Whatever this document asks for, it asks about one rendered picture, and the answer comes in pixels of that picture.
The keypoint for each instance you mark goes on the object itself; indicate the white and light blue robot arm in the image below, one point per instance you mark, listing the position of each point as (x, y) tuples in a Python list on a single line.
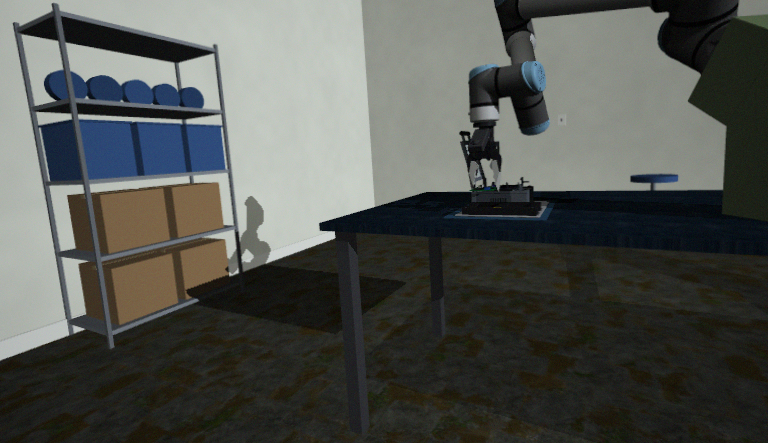
[(689, 35)]

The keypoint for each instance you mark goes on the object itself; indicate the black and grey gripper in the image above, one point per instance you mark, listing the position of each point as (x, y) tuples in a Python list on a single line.
[(490, 151)]

